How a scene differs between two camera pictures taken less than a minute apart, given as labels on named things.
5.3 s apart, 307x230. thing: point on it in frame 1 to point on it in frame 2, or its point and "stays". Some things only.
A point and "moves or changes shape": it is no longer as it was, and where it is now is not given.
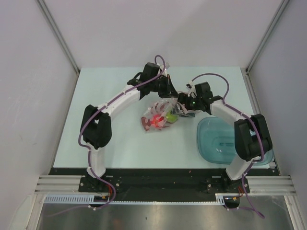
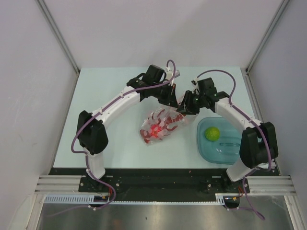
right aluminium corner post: [267, 33] stays
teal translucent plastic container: [216, 143] stays
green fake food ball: [171, 118] to [212, 133]
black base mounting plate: [162, 181] stays
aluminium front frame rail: [55, 184] stays
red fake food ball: [157, 118] to [155, 129]
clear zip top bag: [162, 113] moves or changes shape
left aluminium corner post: [45, 12] stays
